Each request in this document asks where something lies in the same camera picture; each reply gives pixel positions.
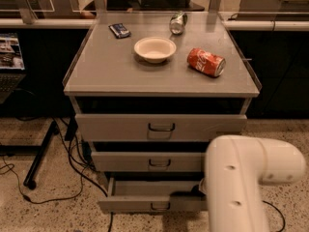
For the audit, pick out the red cola can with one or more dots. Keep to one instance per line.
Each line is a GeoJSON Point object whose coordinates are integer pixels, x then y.
{"type": "Point", "coordinates": [205, 62]}

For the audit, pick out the grey drawer cabinet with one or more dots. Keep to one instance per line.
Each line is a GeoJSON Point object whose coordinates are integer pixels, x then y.
{"type": "Point", "coordinates": [108, 77]}

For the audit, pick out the grey top drawer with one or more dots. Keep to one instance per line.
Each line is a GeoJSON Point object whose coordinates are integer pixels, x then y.
{"type": "Point", "coordinates": [157, 127]}

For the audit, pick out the black laptop on left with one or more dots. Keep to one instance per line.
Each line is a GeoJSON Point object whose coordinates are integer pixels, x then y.
{"type": "Point", "coordinates": [12, 68]}

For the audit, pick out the white horizontal rail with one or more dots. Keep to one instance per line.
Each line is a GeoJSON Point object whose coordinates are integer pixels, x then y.
{"type": "Point", "coordinates": [299, 26]}

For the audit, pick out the black stand leg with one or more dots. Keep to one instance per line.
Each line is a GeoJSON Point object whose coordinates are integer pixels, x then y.
{"type": "Point", "coordinates": [31, 150]}

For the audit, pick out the blue snack packet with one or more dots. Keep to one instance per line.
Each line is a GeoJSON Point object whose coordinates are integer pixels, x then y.
{"type": "Point", "coordinates": [119, 30]}

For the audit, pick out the grey bottom drawer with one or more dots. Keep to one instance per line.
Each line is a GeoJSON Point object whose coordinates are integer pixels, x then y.
{"type": "Point", "coordinates": [153, 197]}

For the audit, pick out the grey drawer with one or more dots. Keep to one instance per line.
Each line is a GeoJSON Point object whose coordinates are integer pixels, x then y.
{"type": "Point", "coordinates": [153, 197]}
{"type": "Point", "coordinates": [157, 127]}
{"type": "Point", "coordinates": [149, 161]}

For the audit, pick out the grey middle drawer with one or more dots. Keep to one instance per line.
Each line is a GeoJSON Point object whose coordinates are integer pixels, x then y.
{"type": "Point", "coordinates": [149, 161]}

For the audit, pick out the green silver soda can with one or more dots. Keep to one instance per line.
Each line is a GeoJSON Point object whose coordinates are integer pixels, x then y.
{"type": "Point", "coordinates": [178, 22]}

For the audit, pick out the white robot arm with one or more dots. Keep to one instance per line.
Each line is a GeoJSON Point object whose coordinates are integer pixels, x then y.
{"type": "Point", "coordinates": [235, 168]}

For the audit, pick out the white paper bowl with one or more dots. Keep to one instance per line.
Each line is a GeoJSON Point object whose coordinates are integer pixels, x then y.
{"type": "Point", "coordinates": [155, 49]}

